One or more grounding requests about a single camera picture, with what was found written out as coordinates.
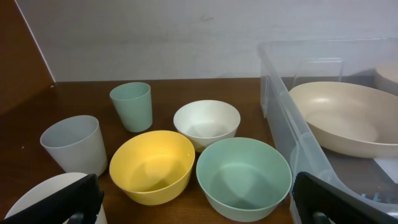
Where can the yellow small bowl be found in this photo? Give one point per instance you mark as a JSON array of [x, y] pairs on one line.
[[154, 167]]

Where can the clear plastic storage bin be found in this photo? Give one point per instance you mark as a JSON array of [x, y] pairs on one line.
[[287, 64]]

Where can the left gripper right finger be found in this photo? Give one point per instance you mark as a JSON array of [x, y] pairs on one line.
[[319, 202]]

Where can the white small bowl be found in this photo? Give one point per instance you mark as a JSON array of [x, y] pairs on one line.
[[207, 121]]

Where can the cream wide bowl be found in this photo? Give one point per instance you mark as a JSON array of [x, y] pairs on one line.
[[350, 119], [386, 77]]

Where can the white label in bin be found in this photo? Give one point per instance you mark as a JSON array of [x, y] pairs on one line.
[[390, 166]]

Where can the green small bowl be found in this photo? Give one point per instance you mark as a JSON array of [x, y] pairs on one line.
[[243, 179]]

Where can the grey plastic cup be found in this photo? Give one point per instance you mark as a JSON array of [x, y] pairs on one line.
[[76, 144]]

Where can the green plastic cup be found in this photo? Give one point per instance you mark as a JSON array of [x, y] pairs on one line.
[[133, 104]]

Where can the cream plastic cup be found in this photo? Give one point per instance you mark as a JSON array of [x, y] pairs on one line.
[[44, 190]]

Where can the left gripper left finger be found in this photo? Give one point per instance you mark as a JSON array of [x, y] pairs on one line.
[[80, 202]]

